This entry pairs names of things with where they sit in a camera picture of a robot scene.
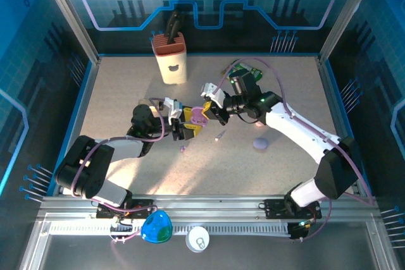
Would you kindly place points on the cream knife block brown top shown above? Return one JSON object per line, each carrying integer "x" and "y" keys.
{"x": 171, "y": 67}

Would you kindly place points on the aluminium frame post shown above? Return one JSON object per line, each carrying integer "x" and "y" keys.
{"x": 345, "y": 14}
{"x": 70, "y": 17}

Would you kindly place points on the lavender earbud charging case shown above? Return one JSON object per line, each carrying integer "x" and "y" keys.
{"x": 261, "y": 143}

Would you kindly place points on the purple earbud charging case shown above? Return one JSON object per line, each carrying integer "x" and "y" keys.
{"x": 196, "y": 112}

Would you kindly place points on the white stemmed earbud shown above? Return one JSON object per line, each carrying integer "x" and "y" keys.
{"x": 217, "y": 138}

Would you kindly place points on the aluminium frame rail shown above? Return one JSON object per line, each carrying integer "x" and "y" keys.
{"x": 205, "y": 205}

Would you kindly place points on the white round cap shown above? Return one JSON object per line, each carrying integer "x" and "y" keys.
{"x": 197, "y": 240}

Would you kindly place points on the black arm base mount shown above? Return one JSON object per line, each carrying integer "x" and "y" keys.
{"x": 145, "y": 203}
{"x": 275, "y": 208}

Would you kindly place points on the green snack packet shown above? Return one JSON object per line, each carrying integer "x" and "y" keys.
{"x": 254, "y": 72}

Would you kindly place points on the blue translucent plastic shell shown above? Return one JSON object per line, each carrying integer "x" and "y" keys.
{"x": 156, "y": 227}

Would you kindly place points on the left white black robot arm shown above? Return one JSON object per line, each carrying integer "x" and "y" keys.
{"x": 123, "y": 148}

